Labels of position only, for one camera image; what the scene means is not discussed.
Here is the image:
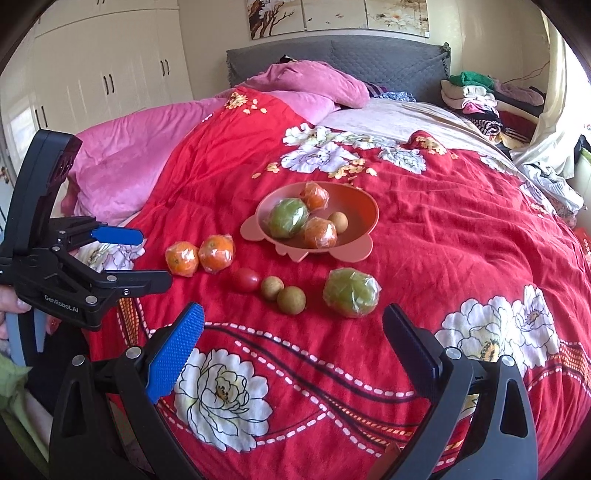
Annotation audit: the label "beige blanket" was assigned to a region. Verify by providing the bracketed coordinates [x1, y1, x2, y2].
[318, 98, 513, 160]

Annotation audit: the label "red floral blanket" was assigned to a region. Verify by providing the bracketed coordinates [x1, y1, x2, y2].
[85, 85, 591, 480]

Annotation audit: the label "pile of folded clothes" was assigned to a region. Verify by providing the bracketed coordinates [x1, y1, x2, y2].
[440, 71, 546, 144]

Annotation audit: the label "orange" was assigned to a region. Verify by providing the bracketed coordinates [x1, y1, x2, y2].
[165, 241, 200, 278]
[299, 182, 330, 212]
[198, 234, 235, 274]
[302, 217, 338, 250]

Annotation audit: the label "grey padded headboard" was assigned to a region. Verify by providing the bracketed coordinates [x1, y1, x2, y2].
[226, 38, 451, 103]

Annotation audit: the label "green citrus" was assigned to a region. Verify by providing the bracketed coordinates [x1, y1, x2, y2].
[322, 268, 382, 318]
[269, 198, 310, 239]

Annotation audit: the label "pink plastic bowl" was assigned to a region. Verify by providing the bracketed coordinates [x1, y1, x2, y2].
[240, 181, 380, 264]

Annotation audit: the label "white wardrobe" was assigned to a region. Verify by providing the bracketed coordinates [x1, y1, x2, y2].
[0, 0, 195, 185]

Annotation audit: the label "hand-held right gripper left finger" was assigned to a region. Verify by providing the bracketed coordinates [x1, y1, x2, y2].
[48, 302, 206, 480]

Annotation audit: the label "person's foot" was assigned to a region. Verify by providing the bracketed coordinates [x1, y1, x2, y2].
[383, 442, 409, 464]

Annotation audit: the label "green garment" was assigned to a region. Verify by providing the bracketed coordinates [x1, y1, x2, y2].
[0, 351, 51, 476]

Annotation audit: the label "person's left hand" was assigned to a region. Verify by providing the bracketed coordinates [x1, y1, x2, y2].
[0, 286, 31, 341]

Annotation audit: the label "white box with green edge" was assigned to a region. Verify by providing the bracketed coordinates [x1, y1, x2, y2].
[573, 148, 591, 199]

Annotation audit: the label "pink quilt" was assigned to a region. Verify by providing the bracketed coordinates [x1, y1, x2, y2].
[62, 62, 370, 227]

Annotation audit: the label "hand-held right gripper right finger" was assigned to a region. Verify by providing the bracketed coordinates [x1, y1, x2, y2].
[382, 303, 539, 480]

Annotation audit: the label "patterned dark pillow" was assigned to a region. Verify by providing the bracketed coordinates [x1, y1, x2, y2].
[367, 82, 416, 103]

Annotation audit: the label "red tomato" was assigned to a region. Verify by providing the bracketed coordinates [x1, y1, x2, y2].
[231, 268, 260, 293]

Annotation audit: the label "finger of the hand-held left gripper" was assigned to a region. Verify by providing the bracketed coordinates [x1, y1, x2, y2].
[55, 251, 173, 308]
[46, 216, 145, 252]

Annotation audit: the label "crumpled white clothes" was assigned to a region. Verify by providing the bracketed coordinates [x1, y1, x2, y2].
[519, 157, 585, 217]

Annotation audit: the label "cream curtain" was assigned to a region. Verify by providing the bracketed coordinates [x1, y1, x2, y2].
[510, 14, 583, 167]

